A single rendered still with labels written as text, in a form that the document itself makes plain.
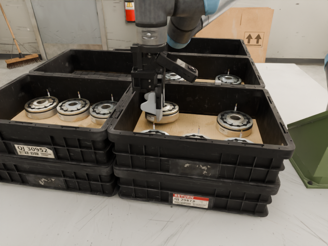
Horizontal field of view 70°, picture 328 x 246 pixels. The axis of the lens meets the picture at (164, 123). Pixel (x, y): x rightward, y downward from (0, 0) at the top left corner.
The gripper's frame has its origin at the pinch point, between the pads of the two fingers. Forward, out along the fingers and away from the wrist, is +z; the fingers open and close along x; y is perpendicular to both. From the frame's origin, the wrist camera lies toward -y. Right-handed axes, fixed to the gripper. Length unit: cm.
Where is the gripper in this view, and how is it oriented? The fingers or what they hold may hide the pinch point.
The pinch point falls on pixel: (161, 113)
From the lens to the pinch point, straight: 68.4
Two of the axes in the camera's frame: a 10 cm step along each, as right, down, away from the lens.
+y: -10.0, -0.5, 0.9
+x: -1.0, 5.5, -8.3
